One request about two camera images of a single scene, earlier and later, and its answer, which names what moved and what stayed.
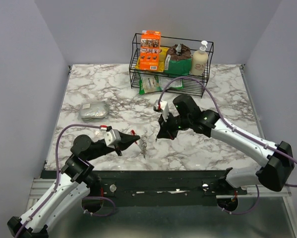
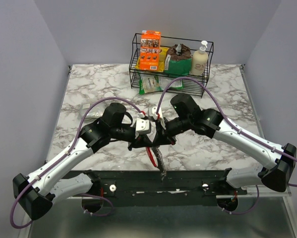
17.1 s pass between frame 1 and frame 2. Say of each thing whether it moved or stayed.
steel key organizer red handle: moved
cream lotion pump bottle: stayed
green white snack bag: stayed
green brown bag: stayed
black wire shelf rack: stayed
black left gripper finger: moved
